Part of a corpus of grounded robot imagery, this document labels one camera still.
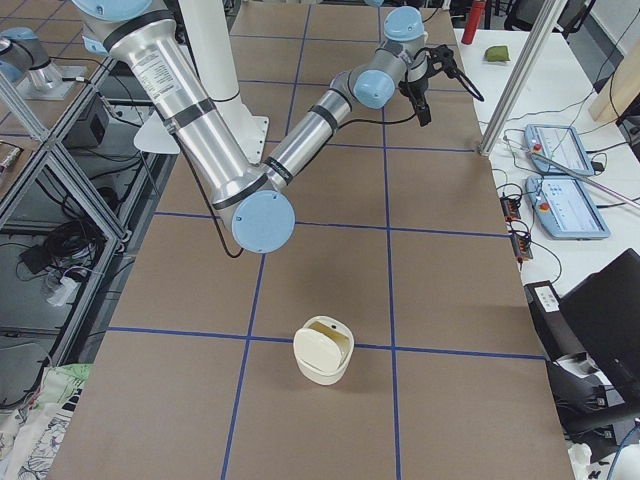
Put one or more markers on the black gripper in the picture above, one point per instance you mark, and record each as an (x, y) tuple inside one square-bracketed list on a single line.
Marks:
[(416, 84)]

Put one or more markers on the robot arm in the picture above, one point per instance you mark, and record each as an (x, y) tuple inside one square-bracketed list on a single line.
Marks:
[(27, 65), (185, 66)]

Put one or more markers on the green bean bag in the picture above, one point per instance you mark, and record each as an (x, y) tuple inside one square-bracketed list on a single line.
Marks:
[(497, 54)]

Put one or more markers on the red bottle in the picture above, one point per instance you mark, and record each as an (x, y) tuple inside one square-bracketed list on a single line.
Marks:
[(473, 21)]

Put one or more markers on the upper teach pendant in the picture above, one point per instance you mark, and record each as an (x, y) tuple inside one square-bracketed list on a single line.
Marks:
[(561, 144)]

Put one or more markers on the teach pendant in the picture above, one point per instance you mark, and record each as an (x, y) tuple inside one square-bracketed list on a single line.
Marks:
[(564, 208), (561, 144)]

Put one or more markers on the upper black relay module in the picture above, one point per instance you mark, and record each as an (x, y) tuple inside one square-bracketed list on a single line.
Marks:
[(510, 208)]

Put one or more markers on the black relay module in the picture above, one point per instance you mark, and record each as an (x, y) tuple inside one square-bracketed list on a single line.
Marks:
[(510, 208), (521, 246)]

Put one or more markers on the lower teach pendant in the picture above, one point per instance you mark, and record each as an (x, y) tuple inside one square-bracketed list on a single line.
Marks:
[(564, 208)]

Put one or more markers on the lower black relay module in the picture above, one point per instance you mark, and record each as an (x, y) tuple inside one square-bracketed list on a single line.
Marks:
[(521, 246)]

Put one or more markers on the wooden board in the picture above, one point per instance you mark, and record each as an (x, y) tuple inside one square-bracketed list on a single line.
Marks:
[(619, 91)]

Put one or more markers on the metal grabber stick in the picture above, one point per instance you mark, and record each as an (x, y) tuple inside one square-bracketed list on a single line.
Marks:
[(580, 177)]

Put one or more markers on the black label printer box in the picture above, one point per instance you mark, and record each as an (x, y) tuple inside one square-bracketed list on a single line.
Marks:
[(543, 304)]

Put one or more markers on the cream swing-lid bin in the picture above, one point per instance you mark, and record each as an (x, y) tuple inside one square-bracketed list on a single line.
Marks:
[(323, 348)]

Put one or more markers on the black power adapter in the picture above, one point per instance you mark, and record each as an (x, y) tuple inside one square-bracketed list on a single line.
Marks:
[(35, 258)]

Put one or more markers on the patterned cloth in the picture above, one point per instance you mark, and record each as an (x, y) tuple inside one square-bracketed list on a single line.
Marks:
[(31, 435)]

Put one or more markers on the aluminium frame post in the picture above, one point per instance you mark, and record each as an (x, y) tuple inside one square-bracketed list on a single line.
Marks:
[(546, 20)]

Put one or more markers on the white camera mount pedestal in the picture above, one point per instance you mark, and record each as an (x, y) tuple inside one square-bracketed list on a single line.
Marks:
[(208, 35)]

